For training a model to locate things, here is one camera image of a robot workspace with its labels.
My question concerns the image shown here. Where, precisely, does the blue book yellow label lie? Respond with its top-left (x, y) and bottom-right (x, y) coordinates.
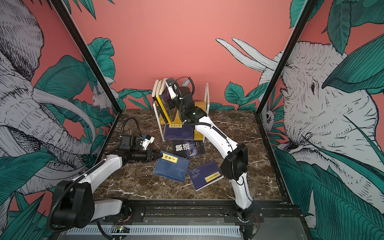
top-left (154, 151), bottom-right (190, 183)
top-left (188, 161), bottom-right (224, 191)

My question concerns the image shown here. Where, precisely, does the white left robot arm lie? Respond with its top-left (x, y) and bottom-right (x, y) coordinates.
top-left (47, 135), bottom-right (160, 233)

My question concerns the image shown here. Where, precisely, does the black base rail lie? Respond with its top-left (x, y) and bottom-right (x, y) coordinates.
top-left (89, 197), bottom-right (304, 224)

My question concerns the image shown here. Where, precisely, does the dark wolf eye book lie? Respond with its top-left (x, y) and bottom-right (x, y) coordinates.
top-left (172, 140), bottom-right (206, 158)

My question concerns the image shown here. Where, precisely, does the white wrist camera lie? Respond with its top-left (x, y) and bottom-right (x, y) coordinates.
top-left (166, 78), bottom-right (178, 100)
top-left (141, 135), bottom-right (155, 150)

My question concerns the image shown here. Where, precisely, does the black corner frame post right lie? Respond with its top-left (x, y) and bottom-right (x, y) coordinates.
top-left (256, 0), bottom-right (317, 116)

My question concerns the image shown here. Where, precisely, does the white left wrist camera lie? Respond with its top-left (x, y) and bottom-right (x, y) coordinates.
top-left (141, 135), bottom-right (155, 150)

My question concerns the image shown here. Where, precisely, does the black corner frame post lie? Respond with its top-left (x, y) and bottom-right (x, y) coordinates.
top-left (51, 0), bottom-right (122, 114)
top-left (256, 0), bottom-right (317, 116)

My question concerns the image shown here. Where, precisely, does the white slotted cable duct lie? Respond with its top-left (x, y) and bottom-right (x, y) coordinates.
top-left (65, 224), bottom-right (242, 238)

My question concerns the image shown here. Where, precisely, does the yellow cartoon cover book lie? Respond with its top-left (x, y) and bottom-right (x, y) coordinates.
top-left (156, 80), bottom-right (173, 124)

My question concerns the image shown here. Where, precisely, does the black book with gold title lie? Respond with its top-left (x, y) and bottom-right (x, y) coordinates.
top-left (152, 80), bottom-right (169, 124)

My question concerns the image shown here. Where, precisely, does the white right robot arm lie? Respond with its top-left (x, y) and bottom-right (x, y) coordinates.
top-left (168, 83), bottom-right (255, 222)

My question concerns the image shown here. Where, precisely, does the purple book on lower shelf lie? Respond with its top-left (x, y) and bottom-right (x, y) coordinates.
top-left (164, 124), bottom-right (194, 141)

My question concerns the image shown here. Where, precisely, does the white wooden book rack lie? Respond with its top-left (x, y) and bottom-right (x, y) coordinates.
top-left (153, 77), bottom-right (210, 141)

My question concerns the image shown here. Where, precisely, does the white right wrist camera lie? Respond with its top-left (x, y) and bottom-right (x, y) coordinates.
top-left (166, 78), bottom-right (178, 100)

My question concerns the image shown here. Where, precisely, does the black corner frame post left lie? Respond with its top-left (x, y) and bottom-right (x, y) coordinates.
top-left (51, 0), bottom-right (122, 114)

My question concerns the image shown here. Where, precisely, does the purple portrait cover book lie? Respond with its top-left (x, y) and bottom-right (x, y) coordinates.
top-left (159, 78), bottom-right (177, 124)

